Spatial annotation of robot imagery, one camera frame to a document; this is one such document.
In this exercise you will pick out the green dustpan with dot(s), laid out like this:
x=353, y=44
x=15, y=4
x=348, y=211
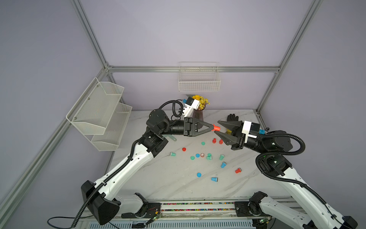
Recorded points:
x=171, y=137

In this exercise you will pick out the red stamp cluster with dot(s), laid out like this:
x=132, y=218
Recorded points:
x=216, y=128

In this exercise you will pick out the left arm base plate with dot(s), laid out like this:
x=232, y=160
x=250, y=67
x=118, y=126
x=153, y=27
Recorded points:
x=147, y=211

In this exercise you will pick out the black yellow work glove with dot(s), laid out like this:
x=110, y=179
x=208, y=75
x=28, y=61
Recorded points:
x=231, y=118

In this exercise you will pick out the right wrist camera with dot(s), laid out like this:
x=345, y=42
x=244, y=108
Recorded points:
x=251, y=129

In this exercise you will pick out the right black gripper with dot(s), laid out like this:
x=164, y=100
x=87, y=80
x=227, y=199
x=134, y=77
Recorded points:
x=230, y=140

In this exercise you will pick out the upper white mesh shelf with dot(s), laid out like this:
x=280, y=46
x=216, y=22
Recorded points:
x=93, y=111

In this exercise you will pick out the white mesh shelf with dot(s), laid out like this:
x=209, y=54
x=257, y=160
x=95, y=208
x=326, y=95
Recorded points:
x=112, y=137
x=93, y=111

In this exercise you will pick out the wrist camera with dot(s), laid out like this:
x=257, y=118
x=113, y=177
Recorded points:
x=251, y=129
x=190, y=105

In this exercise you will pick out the yellow flower bouquet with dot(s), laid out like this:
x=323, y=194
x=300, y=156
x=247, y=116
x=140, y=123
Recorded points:
x=203, y=102

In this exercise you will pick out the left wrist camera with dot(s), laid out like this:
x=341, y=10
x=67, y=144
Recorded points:
x=190, y=105

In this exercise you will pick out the dark glass vase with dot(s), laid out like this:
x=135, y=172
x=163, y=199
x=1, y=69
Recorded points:
x=198, y=114

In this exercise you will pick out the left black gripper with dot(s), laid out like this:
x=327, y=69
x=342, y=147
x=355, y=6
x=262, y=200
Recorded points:
x=189, y=127

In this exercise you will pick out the lower white mesh shelf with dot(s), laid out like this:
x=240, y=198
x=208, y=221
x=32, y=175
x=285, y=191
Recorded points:
x=112, y=137

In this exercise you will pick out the white wire wall basket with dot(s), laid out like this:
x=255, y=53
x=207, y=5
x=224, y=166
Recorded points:
x=199, y=77

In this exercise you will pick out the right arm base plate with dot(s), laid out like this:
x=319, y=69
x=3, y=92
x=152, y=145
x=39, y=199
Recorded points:
x=248, y=209

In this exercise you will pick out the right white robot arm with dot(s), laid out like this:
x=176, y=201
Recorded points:
x=273, y=147

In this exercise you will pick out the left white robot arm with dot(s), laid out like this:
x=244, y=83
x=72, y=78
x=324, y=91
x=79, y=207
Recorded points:
x=100, y=197

